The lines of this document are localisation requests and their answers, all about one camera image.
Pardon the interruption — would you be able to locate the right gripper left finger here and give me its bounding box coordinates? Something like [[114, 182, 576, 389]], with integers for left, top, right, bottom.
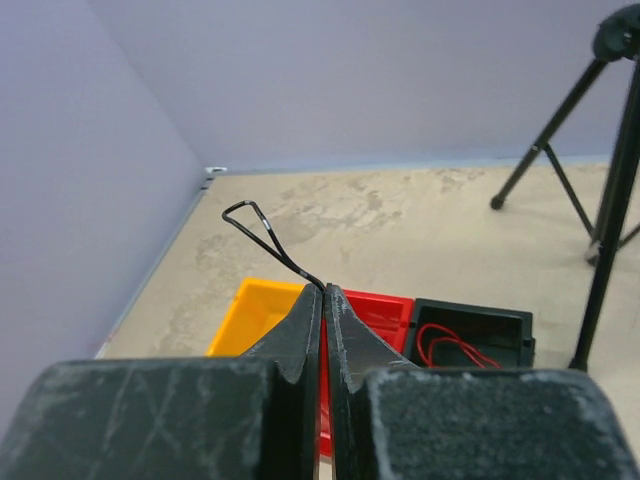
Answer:
[[1, 285, 321, 479]]

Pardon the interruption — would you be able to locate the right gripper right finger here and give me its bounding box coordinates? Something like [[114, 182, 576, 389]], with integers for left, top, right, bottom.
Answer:
[[324, 285, 639, 479]]

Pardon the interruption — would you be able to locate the red plastic bin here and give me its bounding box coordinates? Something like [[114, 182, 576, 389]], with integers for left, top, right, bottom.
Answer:
[[319, 289, 415, 458]]

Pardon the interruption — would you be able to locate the red cable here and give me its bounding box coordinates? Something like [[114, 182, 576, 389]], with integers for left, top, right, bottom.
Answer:
[[415, 322, 503, 371]]

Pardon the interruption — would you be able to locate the orange plastic bin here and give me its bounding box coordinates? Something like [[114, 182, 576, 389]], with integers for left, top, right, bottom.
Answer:
[[206, 277, 304, 357]]

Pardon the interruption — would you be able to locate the black plastic bin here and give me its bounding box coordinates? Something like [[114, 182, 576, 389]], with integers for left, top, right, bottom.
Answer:
[[403, 299, 535, 369]]

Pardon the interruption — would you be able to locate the black white-striped cable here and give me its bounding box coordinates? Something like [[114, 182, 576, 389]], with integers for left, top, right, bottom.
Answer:
[[220, 199, 327, 292]]

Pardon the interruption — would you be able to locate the black music stand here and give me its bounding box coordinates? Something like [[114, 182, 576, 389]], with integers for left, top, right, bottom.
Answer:
[[489, 3, 640, 372]]

